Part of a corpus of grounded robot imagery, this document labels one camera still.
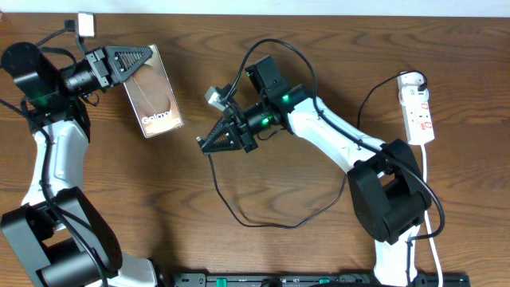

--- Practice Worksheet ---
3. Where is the white USB charger adapter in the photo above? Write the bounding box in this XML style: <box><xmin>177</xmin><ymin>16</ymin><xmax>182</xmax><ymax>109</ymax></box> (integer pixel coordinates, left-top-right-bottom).
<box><xmin>397</xmin><ymin>71</ymin><xmax>430</xmax><ymax>102</ymax></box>

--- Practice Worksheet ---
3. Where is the black USB charging cable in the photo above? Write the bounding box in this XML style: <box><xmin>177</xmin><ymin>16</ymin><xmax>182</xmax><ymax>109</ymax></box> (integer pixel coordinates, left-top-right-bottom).
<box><xmin>206</xmin><ymin>69</ymin><xmax>429</xmax><ymax>230</ymax></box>

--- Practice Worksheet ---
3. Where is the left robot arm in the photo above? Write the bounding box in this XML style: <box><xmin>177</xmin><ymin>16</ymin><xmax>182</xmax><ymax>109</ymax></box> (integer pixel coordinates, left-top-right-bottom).
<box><xmin>1</xmin><ymin>42</ymin><xmax>165</xmax><ymax>286</ymax></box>

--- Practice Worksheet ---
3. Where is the white power strip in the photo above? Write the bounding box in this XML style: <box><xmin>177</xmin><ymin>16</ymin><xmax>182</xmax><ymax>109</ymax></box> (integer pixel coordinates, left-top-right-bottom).
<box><xmin>398</xmin><ymin>85</ymin><xmax>435</xmax><ymax>146</ymax></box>

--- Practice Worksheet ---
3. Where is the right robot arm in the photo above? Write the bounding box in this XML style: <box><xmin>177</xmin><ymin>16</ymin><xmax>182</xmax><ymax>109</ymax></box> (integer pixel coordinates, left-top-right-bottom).
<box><xmin>197</xmin><ymin>56</ymin><xmax>433</xmax><ymax>286</ymax></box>

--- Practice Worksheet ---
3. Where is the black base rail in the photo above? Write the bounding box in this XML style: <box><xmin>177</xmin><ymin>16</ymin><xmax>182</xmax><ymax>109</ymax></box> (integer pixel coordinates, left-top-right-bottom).
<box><xmin>171</xmin><ymin>270</ymin><xmax>472</xmax><ymax>287</ymax></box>

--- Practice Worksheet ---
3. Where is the white power strip cord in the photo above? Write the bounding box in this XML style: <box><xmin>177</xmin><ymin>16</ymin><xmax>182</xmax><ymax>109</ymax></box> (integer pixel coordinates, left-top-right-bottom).
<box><xmin>419</xmin><ymin>143</ymin><xmax>445</xmax><ymax>287</ymax></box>

